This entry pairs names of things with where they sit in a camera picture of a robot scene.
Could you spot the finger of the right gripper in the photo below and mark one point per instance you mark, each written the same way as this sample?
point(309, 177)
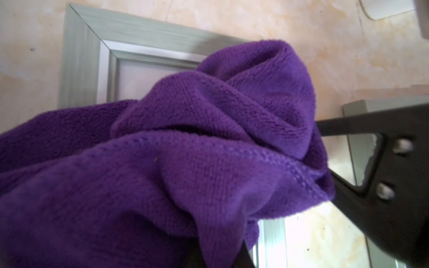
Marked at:
point(392, 206)

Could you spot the purple cloth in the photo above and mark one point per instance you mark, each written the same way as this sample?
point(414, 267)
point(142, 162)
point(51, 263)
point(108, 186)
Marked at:
point(198, 162)

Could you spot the white tissue box wooden lid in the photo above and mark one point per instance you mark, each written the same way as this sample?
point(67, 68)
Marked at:
point(381, 9)

